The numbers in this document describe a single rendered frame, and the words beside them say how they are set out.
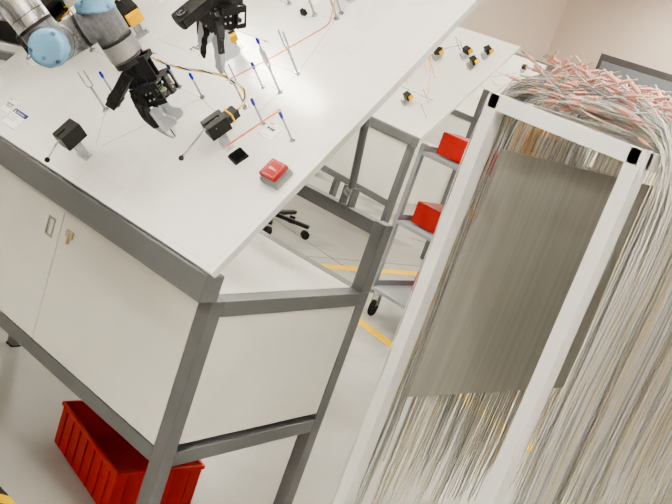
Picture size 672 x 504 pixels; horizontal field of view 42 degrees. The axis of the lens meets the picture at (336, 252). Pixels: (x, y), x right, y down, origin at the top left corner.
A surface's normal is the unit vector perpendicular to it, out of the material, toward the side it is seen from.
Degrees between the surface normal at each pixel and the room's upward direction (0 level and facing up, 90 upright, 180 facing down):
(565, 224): 90
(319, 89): 50
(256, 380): 90
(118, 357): 90
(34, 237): 90
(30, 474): 0
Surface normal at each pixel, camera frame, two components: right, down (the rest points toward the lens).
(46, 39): 0.12, 0.31
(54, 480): 0.32, -0.91
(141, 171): -0.27, -0.58
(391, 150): -0.72, -0.06
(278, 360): 0.72, 0.41
